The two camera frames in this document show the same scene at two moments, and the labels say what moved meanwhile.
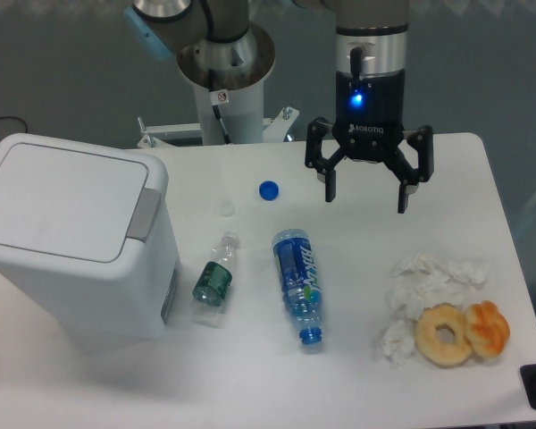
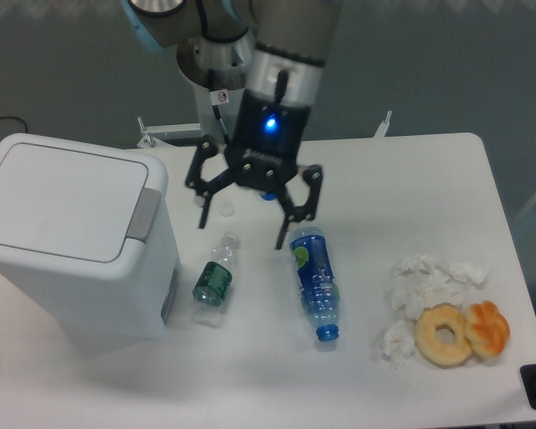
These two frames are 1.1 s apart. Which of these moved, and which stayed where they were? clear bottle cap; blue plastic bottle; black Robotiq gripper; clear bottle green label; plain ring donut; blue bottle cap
Moved: black Robotiq gripper; blue plastic bottle
Stayed: blue bottle cap; clear bottle cap; clear bottle green label; plain ring donut
